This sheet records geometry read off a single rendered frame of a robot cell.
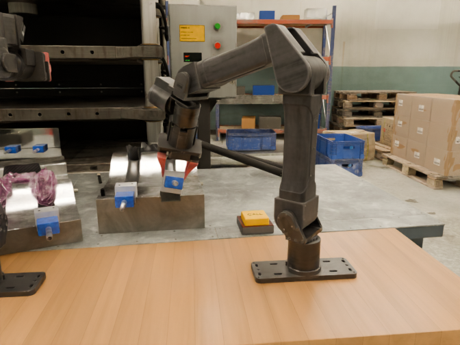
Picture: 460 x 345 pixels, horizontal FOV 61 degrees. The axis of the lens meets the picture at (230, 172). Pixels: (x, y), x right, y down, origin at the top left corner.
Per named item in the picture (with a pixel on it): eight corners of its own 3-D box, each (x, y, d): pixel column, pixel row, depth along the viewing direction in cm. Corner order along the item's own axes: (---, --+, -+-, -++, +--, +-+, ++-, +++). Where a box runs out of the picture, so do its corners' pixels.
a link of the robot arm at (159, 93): (139, 105, 89) (150, 54, 83) (166, 103, 95) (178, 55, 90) (174, 129, 84) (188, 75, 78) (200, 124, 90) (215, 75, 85)
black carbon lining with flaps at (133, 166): (179, 196, 102) (178, 160, 100) (116, 198, 100) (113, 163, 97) (176, 165, 135) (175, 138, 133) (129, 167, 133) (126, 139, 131)
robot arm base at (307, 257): (250, 230, 78) (257, 244, 71) (347, 226, 80) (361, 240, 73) (250, 265, 80) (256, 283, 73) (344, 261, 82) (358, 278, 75)
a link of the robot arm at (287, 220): (276, 209, 72) (304, 216, 69) (298, 198, 79) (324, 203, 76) (275, 241, 74) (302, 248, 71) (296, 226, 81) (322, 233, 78)
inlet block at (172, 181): (185, 197, 86) (188, 173, 87) (162, 194, 85) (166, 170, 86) (180, 193, 99) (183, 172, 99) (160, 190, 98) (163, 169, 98)
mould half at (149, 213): (205, 228, 99) (204, 176, 96) (98, 234, 95) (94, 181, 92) (192, 177, 147) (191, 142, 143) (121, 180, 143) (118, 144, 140)
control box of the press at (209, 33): (237, 307, 203) (238, 3, 166) (178, 312, 198) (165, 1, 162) (230, 285, 224) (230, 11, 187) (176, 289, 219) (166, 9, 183)
